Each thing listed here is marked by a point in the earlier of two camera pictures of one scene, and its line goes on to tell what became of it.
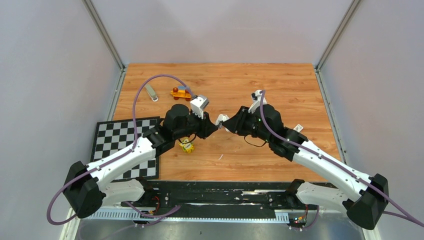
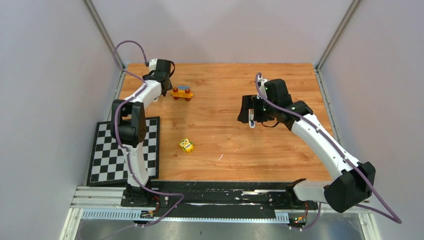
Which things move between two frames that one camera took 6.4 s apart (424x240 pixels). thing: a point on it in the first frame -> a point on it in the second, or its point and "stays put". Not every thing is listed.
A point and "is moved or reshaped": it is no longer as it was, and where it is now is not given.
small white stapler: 220,118 is moved or reshaped
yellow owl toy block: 188,147 stays put
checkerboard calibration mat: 111,137 stays put
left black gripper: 205,129 -> 148,75
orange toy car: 181,92 stays put
